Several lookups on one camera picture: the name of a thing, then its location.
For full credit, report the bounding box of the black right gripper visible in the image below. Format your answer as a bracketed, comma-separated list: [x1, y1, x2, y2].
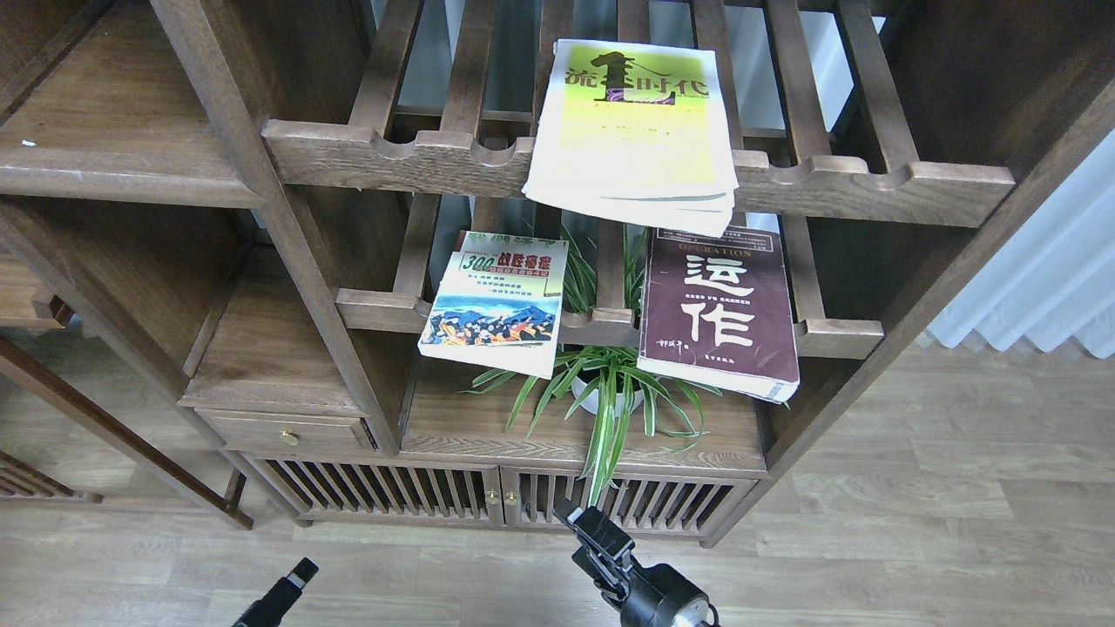
[554, 496, 712, 626]

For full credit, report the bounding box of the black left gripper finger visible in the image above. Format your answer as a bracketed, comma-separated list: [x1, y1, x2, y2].
[233, 558, 319, 626]

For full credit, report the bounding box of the maroon hardcover book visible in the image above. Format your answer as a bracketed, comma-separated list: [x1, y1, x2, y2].
[638, 226, 799, 402]

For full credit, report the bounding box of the right slatted cabinet door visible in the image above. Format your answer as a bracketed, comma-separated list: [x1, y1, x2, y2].
[500, 467, 755, 539]

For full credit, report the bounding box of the slatted cabinet door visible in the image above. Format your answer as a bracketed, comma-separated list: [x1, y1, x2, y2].
[248, 454, 505, 528]
[500, 467, 755, 539]

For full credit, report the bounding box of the white plant pot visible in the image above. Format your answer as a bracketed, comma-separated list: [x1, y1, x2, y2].
[571, 369, 644, 415]

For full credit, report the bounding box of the green spider plant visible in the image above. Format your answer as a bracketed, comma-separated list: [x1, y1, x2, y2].
[463, 226, 723, 507]

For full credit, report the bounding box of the left slatted cabinet door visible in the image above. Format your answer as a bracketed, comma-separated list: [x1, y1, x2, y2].
[248, 454, 505, 528]

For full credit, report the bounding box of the wooden drawer with brass knob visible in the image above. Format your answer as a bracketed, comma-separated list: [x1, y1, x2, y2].
[196, 408, 374, 452]

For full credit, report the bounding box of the colorful illustrated paperback book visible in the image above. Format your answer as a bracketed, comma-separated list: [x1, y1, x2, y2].
[417, 231, 569, 380]

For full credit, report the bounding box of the dark wooden bookshelf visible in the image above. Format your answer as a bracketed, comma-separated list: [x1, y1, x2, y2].
[3, 1, 1112, 547]

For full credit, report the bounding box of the yellow green cover book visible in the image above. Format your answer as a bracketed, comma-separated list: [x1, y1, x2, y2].
[523, 39, 738, 237]

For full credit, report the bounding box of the white pleated curtain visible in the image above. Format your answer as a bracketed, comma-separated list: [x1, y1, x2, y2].
[927, 133, 1114, 360]

